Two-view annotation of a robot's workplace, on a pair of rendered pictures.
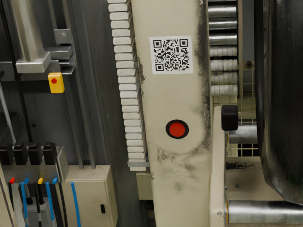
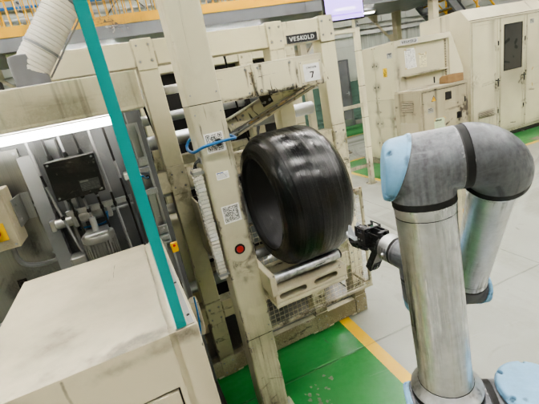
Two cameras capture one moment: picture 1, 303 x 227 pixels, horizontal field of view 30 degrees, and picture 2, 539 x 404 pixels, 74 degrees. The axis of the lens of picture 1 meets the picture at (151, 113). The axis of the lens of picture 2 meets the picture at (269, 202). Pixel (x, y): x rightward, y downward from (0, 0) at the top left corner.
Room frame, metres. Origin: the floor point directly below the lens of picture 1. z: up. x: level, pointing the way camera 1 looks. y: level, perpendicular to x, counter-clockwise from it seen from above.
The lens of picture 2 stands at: (-0.32, 0.51, 1.66)
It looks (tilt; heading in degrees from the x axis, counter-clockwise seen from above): 17 degrees down; 330
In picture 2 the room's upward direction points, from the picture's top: 11 degrees counter-clockwise
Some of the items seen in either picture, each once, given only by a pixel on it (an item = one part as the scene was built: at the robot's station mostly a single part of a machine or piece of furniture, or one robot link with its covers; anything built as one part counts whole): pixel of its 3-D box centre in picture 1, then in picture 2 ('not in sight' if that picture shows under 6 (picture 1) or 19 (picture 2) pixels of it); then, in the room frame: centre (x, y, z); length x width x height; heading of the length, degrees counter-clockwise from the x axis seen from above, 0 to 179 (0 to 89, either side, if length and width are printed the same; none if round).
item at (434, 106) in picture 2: not in sight; (432, 127); (3.05, -4.65, 0.62); 0.91 x 0.58 x 1.25; 77
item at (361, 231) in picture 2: not in sight; (374, 238); (0.45, -0.32, 1.12); 0.12 x 0.08 x 0.09; 170
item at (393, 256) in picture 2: not in sight; (412, 259); (0.28, -0.29, 1.11); 0.12 x 0.09 x 0.10; 170
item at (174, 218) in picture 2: not in sight; (188, 272); (1.85, -0.05, 0.61); 0.33 x 0.06 x 0.86; 170
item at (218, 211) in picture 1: (219, 169); (257, 268); (1.00, -0.14, 0.90); 0.40 x 0.03 x 0.10; 170
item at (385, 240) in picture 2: not in sight; (391, 248); (0.37, -0.30, 1.12); 0.10 x 0.05 x 0.09; 80
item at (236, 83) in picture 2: not in sight; (258, 80); (1.24, -0.49, 1.71); 0.61 x 0.25 x 0.15; 80
